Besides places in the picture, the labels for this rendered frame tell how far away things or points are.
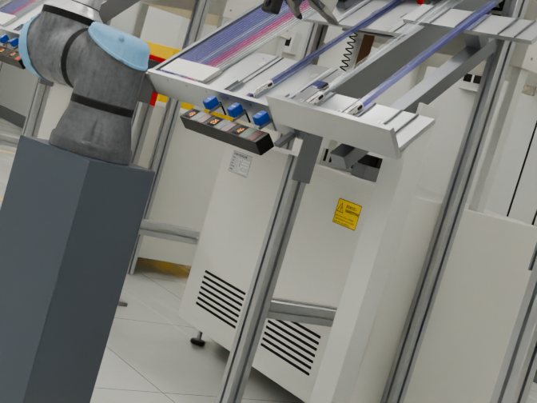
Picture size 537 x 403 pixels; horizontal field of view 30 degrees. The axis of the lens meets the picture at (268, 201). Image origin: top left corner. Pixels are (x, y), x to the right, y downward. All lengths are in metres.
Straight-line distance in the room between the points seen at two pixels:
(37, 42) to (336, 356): 0.87
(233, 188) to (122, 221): 1.04
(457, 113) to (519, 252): 1.88
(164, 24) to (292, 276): 3.38
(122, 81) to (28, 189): 0.25
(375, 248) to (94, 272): 0.59
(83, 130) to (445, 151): 2.96
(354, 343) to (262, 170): 0.80
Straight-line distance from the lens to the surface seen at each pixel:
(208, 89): 2.46
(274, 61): 2.52
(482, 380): 2.83
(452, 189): 2.51
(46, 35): 1.91
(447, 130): 4.59
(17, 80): 8.91
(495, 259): 2.71
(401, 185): 2.07
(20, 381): 1.83
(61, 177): 1.78
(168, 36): 5.71
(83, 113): 1.80
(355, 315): 2.09
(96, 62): 1.81
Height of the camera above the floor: 0.72
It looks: 5 degrees down
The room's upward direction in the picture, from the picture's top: 16 degrees clockwise
